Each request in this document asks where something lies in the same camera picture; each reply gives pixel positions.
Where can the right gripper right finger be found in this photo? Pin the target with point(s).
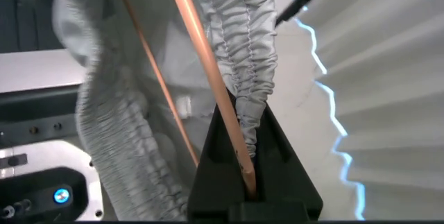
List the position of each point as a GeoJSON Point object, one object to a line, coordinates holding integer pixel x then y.
{"type": "Point", "coordinates": [284, 175]}

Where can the pale grey shorts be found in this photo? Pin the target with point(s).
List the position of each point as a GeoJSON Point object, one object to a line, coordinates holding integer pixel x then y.
{"type": "Point", "coordinates": [114, 140]}

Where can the pink clothes hanger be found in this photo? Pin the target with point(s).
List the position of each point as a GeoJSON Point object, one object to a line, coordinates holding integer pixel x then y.
{"type": "Point", "coordinates": [208, 61]}

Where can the white curtain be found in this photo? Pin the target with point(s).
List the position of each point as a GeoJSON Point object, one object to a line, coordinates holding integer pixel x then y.
{"type": "Point", "coordinates": [399, 78]}

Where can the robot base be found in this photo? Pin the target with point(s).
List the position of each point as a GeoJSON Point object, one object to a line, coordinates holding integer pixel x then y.
{"type": "Point", "coordinates": [34, 71]}

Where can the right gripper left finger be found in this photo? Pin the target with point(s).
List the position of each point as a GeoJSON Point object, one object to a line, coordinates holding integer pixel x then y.
{"type": "Point", "coordinates": [215, 175]}

